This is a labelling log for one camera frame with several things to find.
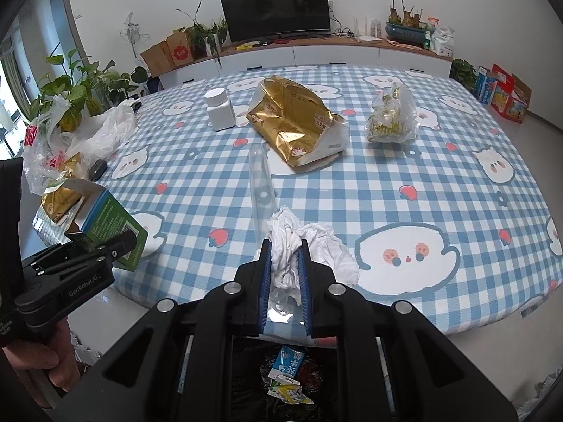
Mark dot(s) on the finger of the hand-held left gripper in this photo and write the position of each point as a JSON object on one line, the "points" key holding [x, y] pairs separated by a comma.
{"points": [[116, 246], [79, 239]]}

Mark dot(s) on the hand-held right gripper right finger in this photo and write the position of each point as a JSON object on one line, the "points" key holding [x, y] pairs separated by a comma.
{"points": [[304, 285]]}

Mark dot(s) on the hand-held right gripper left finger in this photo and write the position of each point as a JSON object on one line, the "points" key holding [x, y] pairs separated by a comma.
{"points": [[265, 281]]}

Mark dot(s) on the green and white medicine box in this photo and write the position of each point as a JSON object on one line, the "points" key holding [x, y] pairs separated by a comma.
{"points": [[110, 215]]}

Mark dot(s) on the white tissue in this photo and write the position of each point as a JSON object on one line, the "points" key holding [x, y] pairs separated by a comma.
{"points": [[316, 241]]}

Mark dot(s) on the blue and white milk carton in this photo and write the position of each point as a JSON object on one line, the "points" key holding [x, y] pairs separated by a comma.
{"points": [[290, 360]]}

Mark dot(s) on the red plastic wrapper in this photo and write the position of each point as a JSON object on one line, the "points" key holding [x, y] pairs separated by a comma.
{"points": [[313, 373]]}

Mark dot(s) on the clear plastic tube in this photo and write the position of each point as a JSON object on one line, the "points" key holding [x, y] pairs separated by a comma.
{"points": [[261, 184]]}

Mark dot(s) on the black lined trash bin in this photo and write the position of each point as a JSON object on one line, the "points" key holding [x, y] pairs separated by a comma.
{"points": [[250, 387]]}

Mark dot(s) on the yellow snack wrapper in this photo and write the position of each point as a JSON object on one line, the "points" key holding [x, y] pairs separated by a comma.
{"points": [[297, 395]]}

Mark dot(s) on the large gold foil bag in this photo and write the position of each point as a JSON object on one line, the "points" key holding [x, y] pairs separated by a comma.
{"points": [[286, 118]]}

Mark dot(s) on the white plastic bottle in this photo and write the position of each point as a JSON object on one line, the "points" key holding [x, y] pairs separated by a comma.
{"points": [[220, 112]]}

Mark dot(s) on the clear bag of yellow scraps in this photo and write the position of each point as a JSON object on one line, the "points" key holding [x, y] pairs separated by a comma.
{"points": [[391, 116]]}

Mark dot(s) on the person's left hand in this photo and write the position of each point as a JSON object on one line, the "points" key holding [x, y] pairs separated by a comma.
{"points": [[39, 358]]}

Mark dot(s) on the small gold foil bag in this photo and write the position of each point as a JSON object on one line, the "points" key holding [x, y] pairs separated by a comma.
{"points": [[59, 200]]}

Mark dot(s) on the grey computer mouse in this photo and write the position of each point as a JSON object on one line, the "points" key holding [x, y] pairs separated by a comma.
{"points": [[97, 169]]}

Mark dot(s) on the clear plastic bag red print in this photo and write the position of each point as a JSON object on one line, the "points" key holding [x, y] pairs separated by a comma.
{"points": [[37, 149]]}

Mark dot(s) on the blue checked tablecloth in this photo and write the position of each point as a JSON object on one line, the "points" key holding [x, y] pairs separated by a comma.
{"points": [[352, 184]]}

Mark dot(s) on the white plastic bag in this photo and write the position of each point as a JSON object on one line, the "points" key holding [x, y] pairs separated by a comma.
{"points": [[110, 127]]}

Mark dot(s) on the large green potted plant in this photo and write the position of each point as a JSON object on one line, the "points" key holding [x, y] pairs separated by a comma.
{"points": [[74, 92]]}

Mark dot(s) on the brown cardboard box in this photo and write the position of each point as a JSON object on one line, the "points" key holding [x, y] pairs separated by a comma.
{"points": [[156, 59]]}

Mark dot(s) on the brown paper bag red logo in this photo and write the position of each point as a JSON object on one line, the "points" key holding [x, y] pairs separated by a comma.
{"points": [[179, 50]]}

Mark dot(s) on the thin dried plant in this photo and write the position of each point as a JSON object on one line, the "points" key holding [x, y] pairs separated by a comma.
{"points": [[131, 33]]}

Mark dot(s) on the tall leafy potted plant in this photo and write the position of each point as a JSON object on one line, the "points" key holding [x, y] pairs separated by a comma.
{"points": [[202, 35]]}

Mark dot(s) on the white television cabinet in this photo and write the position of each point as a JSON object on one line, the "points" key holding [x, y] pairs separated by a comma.
{"points": [[334, 55]]}

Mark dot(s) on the white router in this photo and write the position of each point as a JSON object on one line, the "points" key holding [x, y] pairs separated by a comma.
{"points": [[367, 37]]}

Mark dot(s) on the small green floor plant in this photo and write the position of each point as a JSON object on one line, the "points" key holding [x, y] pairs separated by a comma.
{"points": [[464, 72]]}

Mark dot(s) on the blue and white carton box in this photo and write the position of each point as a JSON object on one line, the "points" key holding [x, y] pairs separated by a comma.
{"points": [[485, 87]]}

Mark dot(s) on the black television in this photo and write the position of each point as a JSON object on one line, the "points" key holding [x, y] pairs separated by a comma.
{"points": [[275, 9]]}

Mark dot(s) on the bonsai in blue pot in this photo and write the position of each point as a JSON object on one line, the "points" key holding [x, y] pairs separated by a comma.
{"points": [[404, 30]]}

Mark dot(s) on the white bag on cabinet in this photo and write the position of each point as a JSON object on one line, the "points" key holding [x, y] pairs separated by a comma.
{"points": [[442, 43]]}

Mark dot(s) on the colourful cardboard box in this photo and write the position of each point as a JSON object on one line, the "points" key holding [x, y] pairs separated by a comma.
{"points": [[518, 105]]}

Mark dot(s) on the red gift box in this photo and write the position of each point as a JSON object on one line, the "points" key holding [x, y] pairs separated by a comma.
{"points": [[503, 81]]}

